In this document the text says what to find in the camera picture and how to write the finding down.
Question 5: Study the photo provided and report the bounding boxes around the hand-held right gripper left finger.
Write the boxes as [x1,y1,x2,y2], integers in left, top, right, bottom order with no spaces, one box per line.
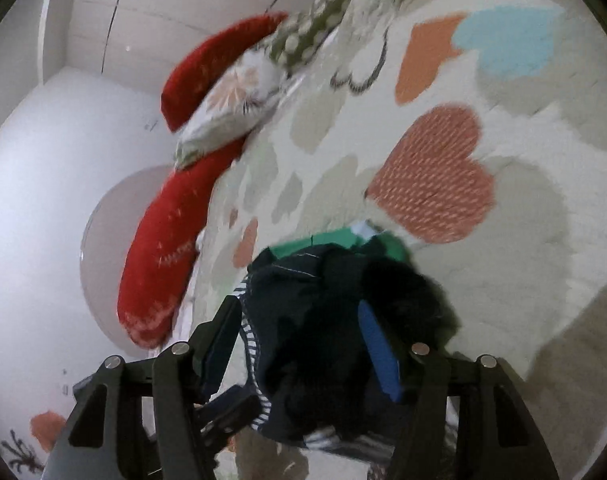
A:
[44,295,263,480]

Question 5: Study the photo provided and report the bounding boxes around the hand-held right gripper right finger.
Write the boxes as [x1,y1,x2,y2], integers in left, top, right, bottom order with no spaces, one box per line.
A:
[357,300,561,480]

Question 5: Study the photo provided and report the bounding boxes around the dark green pants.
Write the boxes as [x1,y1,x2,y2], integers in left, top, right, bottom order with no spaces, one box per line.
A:
[238,227,459,466]

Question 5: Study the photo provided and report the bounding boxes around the red embroidered pillow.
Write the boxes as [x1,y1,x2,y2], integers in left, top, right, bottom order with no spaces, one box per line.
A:
[161,11,289,133]
[118,140,247,350]

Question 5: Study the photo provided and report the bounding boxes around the round grey headboard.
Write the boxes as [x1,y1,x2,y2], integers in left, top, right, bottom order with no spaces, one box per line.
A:
[80,165,204,361]

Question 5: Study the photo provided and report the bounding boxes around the heart patterned bed quilt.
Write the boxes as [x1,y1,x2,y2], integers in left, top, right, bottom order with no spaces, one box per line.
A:
[184,0,607,480]

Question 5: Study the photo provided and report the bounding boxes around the floral white pillow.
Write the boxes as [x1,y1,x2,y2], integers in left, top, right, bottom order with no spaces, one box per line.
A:
[174,50,289,171]

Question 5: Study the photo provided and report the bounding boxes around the olive patterned blanket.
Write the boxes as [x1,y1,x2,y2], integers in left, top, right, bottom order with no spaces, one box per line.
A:
[264,0,374,73]

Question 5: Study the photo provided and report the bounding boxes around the white wardrobe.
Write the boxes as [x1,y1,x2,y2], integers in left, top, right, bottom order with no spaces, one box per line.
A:
[44,0,354,96]

